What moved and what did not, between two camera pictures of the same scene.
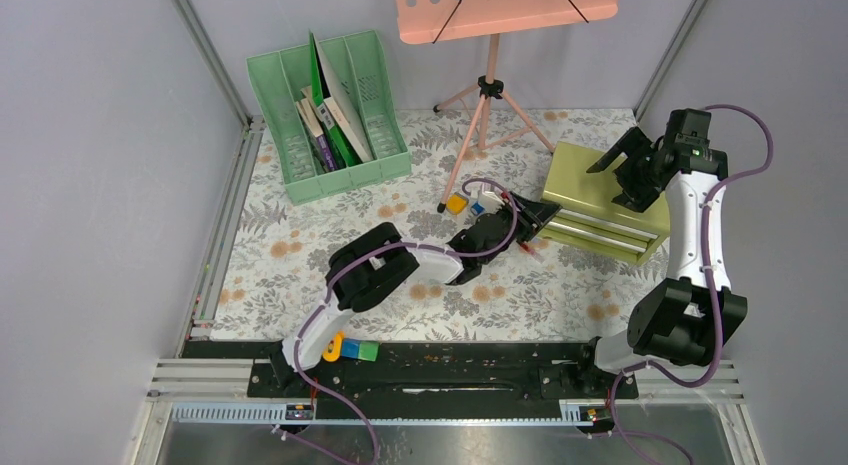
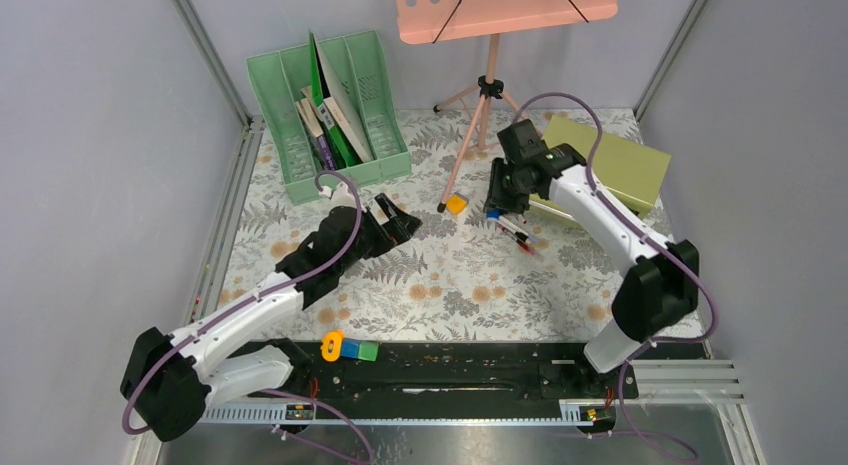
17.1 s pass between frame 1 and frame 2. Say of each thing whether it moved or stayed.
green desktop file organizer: stayed
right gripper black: moved
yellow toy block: stayed
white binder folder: stayed
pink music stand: stayed
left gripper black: moved
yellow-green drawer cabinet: moved
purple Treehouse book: stayed
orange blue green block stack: stayed
